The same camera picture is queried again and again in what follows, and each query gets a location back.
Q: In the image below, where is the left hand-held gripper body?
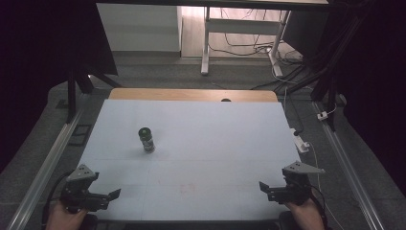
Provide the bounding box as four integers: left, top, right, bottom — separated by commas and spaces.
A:
59, 164, 101, 214

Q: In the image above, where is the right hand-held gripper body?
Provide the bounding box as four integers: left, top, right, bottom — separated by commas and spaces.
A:
276, 160, 327, 206

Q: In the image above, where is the person's right hand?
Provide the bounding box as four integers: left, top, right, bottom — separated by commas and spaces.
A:
284, 196, 326, 230

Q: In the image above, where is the person's left hand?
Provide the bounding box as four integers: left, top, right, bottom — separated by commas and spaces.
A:
45, 200, 89, 230

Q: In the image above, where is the white power strip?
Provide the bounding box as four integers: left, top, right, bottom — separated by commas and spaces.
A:
289, 127, 311, 154

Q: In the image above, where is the white table cover sheet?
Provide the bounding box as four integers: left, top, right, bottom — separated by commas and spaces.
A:
77, 98, 302, 222

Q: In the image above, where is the black metal stand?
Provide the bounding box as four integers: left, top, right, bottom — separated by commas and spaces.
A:
64, 62, 124, 125
309, 61, 340, 132

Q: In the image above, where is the black curtain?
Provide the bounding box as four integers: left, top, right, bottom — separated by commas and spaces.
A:
325, 0, 406, 196
0, 0, 120, 175

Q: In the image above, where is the thin white cable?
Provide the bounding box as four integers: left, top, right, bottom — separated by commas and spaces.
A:
305, 141, 347, 230

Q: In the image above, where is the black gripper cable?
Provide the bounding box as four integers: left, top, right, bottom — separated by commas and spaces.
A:
309, 186, 329, 230
40, 171, 75, 230

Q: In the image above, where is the aluminium floor rail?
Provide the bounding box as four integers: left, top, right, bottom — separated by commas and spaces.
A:
311, 101, 386, 230
6, 107, 84, 230

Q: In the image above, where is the black floor socket frame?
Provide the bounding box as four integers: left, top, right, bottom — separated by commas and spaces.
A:
67, 124, 94, 148

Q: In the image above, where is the black cable bundle on floor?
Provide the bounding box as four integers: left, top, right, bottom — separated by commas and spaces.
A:
209, 9, 324, 94

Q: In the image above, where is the white desk frame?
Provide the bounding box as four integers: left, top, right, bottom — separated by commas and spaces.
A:
200, 6, 292, 79

